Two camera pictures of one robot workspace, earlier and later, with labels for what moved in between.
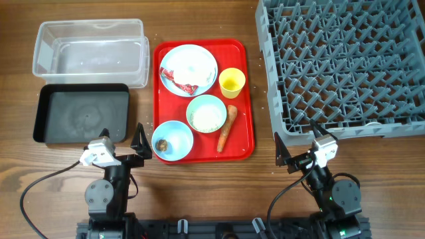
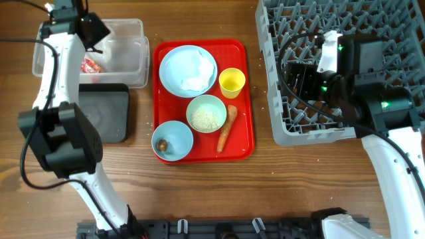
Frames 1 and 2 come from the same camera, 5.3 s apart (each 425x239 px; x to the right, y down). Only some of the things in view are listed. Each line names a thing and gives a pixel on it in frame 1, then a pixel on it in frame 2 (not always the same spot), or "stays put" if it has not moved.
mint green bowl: [206, 114] stays put
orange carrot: [232, 114] stays put
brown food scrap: [161, 145] stays put
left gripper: [143, 149] -> [101, 28]
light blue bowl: [178, 137] stays put
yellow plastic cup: [232, 81] stays put
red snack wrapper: [189, 89] -> [88, 66]
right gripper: [302, 159] -> [299, 78]
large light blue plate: [195, 70] stays put
